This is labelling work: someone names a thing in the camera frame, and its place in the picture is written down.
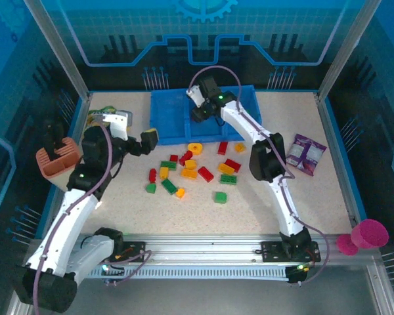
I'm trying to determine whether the blue three-compartment bin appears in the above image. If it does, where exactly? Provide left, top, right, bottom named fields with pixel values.
left=150, top=84, right=263, bottom=146

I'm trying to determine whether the green Fox's candy bag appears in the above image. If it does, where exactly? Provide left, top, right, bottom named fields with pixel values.
left=87, top=105, right=120, bottom=127

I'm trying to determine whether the terracotta ribbed holder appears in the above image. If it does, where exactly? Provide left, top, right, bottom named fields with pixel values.
left=35, top=136, right=83, bottom=180

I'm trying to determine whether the long red lego brick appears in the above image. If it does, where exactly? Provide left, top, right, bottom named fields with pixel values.
left=179, top=150, right=194, bottom=167

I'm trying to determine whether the black tool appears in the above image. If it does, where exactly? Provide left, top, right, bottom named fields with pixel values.
left=43, top=119, right=66, bottom=162

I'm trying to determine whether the purple snack bag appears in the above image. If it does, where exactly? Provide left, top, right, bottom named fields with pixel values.
left=285, top=133, right=328, bottom=177

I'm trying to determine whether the magenta foam goblet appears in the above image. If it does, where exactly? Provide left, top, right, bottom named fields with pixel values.
left=336, top=219, right=390, bottom=257

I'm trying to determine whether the purple cable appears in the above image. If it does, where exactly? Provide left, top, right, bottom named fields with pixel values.
left=104, top=249, right=154, bottom=287
left=187, top=64, right=331, bottom=286
left=32, top=121, right=114, bottom=314

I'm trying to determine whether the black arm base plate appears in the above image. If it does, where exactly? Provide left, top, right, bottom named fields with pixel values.
left=260, top=241, right=321, bottom=263
left=117, top=241, right=147, bottom=263

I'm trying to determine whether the aluminium frame post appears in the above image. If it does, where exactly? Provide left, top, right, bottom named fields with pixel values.
left=316, top=0, right=382, bottom=101
left=22, top=0, right=92, bottom=101

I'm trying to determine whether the aluminium mounting rail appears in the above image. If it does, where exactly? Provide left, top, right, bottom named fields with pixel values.
left=80, top=233, right=336, bottom=284

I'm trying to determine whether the white slotted cable duct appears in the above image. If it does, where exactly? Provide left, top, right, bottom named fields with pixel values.
left=91, top=264, right=290, bottom=282

